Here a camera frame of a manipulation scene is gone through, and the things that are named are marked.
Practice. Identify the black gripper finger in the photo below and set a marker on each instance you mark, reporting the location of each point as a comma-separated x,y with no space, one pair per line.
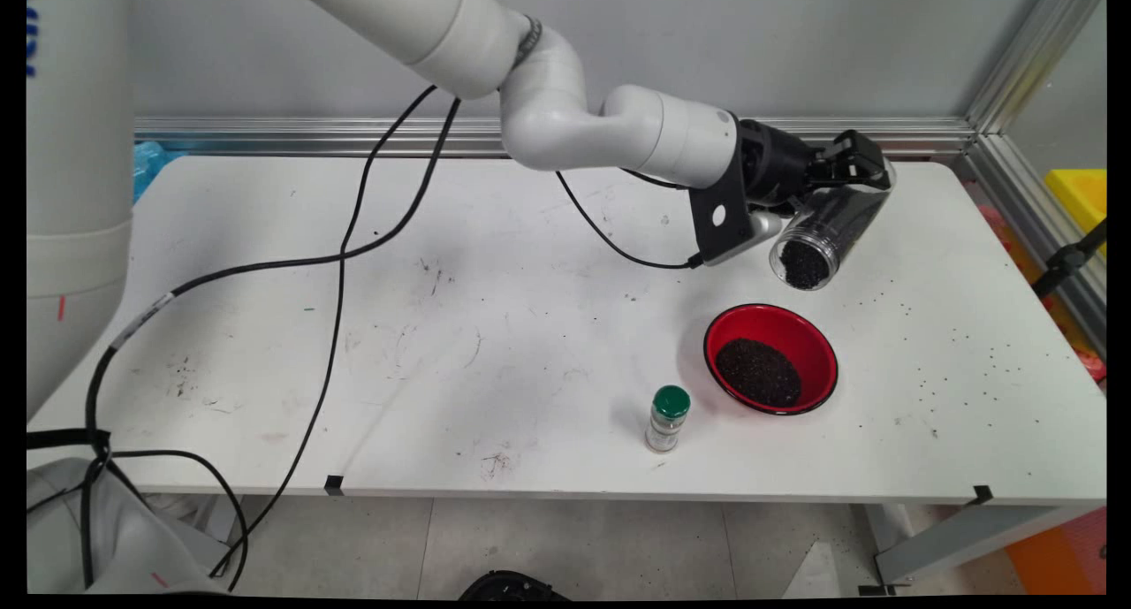
861,158
829,186

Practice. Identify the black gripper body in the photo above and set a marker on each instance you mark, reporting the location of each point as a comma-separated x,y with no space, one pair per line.
778,163

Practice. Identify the clear jar with black grains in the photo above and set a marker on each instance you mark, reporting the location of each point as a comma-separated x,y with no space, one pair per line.
826,238

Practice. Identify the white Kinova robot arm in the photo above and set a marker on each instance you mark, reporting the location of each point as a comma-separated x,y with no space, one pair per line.
75,194

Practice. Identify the red bowl with black rim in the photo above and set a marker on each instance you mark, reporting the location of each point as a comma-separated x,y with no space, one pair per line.
817,348

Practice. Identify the pile of black grains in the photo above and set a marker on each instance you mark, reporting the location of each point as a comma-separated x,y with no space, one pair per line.
758,375

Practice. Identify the yellow plastic box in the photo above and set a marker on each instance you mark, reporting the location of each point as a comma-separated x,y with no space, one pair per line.
1080,198

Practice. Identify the green-capped spice bottle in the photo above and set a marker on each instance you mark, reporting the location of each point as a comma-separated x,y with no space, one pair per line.
669,419

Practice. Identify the red orange bin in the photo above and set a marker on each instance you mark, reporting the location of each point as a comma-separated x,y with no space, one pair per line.
1094,366

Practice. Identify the black tape marker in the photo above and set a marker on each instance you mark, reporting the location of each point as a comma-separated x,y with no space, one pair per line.
334,484
981,496

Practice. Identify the grey table leg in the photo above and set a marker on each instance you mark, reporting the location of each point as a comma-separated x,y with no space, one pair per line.
963,538

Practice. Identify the orange box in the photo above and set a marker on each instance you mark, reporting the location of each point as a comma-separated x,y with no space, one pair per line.
1060,556

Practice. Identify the black round object on floor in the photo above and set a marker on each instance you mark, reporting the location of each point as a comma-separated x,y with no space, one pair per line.
512,587

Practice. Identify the blue plastic tray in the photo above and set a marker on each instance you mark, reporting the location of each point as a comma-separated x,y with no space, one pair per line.
148,163

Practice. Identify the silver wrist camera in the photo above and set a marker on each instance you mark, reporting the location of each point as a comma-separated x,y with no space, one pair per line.
758,233

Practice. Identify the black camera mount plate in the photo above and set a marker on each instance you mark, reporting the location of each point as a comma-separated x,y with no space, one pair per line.
717,220

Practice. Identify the sloping aluminium side rail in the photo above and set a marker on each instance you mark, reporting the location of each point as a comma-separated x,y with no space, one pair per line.
1007,180

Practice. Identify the upright aluminium frame post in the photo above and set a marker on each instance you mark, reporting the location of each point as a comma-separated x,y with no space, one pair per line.
1034,52

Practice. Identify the horizontal aluminium frame rail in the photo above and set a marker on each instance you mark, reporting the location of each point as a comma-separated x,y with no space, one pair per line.
353,136

